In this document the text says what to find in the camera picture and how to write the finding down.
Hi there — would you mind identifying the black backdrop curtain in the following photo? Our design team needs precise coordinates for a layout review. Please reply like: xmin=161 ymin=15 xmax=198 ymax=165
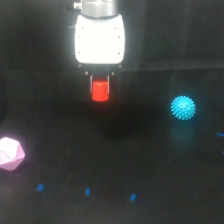
xmin=0 ymin=0 xmax=224 ymax=111

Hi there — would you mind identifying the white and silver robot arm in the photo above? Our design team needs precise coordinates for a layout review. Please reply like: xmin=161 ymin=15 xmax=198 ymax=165
xmin=73 ymin=0 xmax=126 ymax=94

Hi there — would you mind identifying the blue tape mark left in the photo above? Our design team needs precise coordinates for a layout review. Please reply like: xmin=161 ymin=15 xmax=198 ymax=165
xmin=36 ymin=184 xmax=44 ymax=191

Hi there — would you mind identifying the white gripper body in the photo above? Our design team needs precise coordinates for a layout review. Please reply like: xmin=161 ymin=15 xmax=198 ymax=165
xmin=74 ymin=14 xmax=126 ymax=75

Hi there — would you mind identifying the blue tape mark far right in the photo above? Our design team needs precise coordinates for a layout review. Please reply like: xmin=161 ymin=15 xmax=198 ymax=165
xmin=217 ymin=133 xmax=224 ymax=137

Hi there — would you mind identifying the thin gripper finger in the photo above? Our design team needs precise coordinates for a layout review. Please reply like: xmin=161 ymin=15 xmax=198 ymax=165
xmin=90 ymin=75 xmax=93 ymax=94
xmin=107 ymin=75 xmax=110 ymax=94

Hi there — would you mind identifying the red octagonal block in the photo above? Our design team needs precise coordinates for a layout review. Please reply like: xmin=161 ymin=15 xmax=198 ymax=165
xmin=92 ymin=81 xmax=109 ymax=102

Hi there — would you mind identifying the pink polyhedron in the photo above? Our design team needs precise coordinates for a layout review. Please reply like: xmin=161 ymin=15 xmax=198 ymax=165
xmin=0 ymin=137 xmax=25 ymax=171

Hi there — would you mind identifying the blue tape mark middle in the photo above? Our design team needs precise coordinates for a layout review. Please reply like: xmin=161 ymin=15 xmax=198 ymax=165
xmin=85 ymin=188 xmax=90 ymax=196

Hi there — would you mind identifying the blue tape mark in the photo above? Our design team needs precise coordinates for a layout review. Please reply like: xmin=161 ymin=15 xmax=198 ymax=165
xmin=85 ymin=188 xmax=90 ymax=196
xmin=130 ymin=194 xmax=137 ymax=201
xmin=217 ymin=133 xmax=224 ymax=137
xmin=36 ymin=184 xmax=44 ymax=191

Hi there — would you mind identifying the blue spiky ball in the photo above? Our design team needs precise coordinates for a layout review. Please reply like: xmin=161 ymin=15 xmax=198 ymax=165
xmin=170 ymin=96 xmax=196 ymax=121

